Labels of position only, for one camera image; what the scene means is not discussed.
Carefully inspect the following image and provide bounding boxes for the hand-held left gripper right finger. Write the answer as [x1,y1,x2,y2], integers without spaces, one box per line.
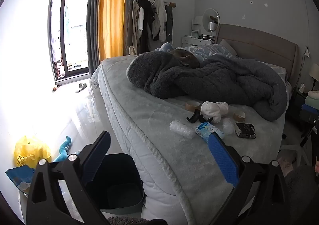
[207,132,287,225]

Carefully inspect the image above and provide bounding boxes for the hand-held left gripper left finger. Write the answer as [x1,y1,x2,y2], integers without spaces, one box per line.
[26,130,111,225]

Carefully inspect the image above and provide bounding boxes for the dark teal trash bin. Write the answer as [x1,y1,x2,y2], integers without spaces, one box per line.
[86,153,145,215]

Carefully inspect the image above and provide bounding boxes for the blue and white tissue packet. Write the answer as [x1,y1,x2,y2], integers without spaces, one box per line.
[195,122,226,143]

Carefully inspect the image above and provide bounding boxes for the clear plastic wrap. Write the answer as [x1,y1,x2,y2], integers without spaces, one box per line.
[223,118,236,134]

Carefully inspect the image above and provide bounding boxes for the blue plush toy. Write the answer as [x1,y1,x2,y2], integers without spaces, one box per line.
[52,135,80,163]

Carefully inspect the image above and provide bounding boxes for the small black box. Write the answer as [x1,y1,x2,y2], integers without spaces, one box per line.
[235,122,256,139]

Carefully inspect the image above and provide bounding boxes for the bed mattress with pale cover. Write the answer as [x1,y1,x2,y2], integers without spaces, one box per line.
[90,54,292,225]

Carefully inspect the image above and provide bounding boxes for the yellow plastic bag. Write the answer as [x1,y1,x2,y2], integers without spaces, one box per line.
[14,135,51,167]

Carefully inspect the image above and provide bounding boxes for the dark grey fleece blanket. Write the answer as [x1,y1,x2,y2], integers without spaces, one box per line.
[127,51,287,121]

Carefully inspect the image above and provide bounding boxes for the blue printed packet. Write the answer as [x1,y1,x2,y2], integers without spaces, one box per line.
[5,166,35,194]

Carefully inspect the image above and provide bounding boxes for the dark nightstand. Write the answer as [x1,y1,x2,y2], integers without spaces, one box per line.
[287,87,309,121]

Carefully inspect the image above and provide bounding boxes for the black tripod stand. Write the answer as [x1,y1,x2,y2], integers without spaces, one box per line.
[299,111,319,147]

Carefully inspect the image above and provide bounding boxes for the brown cat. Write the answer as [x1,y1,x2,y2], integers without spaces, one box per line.
[169,49,200,68]

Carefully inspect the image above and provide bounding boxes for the light blue patterned quilt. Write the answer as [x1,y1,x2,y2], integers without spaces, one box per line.
[153,42,235,62]

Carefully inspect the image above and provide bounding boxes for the grey pillow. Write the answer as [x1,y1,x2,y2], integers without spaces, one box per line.
[219,39,237,56]

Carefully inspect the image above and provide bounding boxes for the beige upholstered headboard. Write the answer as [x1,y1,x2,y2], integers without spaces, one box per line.
[215,24,299,88]

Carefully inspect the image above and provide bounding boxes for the white vanity table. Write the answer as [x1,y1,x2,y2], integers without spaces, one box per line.
[182,16,216,47]

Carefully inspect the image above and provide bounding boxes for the table lamp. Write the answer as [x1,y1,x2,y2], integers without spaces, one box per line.
[308,63,319,83]

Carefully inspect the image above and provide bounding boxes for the beige coat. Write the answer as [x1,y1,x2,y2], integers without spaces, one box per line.
[128,0,145,54]

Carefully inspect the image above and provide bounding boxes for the round mirror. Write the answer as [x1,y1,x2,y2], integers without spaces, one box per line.
[202,8,221,33]

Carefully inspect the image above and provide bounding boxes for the dark framed window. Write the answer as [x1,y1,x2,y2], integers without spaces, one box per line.
[48,0,94,83]

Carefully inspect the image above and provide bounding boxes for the black jacket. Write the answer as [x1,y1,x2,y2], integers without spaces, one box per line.
[138,0,155,52]

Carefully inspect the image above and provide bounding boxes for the yellow curtain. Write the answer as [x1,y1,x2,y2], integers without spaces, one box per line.
[98,0,128,59]

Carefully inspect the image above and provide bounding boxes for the white jacket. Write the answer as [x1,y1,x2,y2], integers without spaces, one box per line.
[150,0,167,42]

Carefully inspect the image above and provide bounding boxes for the clothes rack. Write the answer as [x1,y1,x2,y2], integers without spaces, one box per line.
[130,0,176,8]

